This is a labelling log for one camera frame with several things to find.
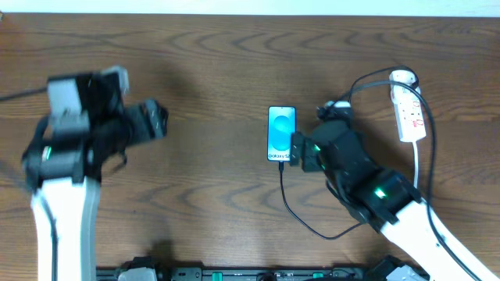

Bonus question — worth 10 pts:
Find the blue Galaxy smartphone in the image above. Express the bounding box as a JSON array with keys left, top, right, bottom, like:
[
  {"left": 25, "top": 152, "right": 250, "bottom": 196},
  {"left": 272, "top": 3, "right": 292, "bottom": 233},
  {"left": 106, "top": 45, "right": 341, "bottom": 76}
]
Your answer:
[{"left": 266, "top": 105, "right": 296, "bottom": 162}]

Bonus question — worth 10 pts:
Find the black USB-C charging cable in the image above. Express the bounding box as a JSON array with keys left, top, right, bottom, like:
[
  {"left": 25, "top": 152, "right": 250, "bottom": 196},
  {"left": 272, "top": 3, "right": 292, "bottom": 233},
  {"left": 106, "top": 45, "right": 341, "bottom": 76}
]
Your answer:
[{"left": 277, "top": 65, "right": 420, "bottom": 240}]

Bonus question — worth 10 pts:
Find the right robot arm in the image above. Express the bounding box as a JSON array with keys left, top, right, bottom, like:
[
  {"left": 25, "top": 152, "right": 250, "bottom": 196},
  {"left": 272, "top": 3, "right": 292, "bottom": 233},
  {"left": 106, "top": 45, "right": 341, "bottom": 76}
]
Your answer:
[{"left": 291, "top": 120, "right": 498, "bottom": 280}]

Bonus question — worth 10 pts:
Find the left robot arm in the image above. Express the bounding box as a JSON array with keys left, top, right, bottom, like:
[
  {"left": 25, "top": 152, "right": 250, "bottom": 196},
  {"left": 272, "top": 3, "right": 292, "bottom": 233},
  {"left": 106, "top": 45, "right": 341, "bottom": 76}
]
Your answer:
[{"left": 22, "top": 66, "right": 168, "bottom": 280}]

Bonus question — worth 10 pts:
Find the white USB charger adapter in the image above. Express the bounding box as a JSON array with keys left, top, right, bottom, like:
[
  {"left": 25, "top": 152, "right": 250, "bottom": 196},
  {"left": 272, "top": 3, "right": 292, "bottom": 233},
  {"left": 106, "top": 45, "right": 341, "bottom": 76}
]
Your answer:
[{"left": 389, "top": 69, "right": 419, "bottom": 89}]

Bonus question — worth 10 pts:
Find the white power strip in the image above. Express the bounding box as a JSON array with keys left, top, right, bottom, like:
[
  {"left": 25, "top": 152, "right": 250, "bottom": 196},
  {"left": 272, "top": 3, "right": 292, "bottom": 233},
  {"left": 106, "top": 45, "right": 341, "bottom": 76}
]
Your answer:
[{"left": 391, "top": 86, "right": 427, "bottom": 143}]

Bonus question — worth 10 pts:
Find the white power strip cord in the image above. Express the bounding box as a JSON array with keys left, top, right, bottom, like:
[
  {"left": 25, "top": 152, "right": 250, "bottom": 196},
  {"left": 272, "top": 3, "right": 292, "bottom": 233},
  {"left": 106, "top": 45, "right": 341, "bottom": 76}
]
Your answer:
[{"left": 412, "top": 140, "right": 421, "bottom": 190}]

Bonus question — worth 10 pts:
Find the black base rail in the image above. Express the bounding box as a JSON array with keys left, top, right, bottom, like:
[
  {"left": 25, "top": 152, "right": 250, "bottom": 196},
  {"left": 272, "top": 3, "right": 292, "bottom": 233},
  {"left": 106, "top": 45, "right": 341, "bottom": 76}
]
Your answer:
[{"left": 95, "top": 266, "right": 368, "bottom": 281}]

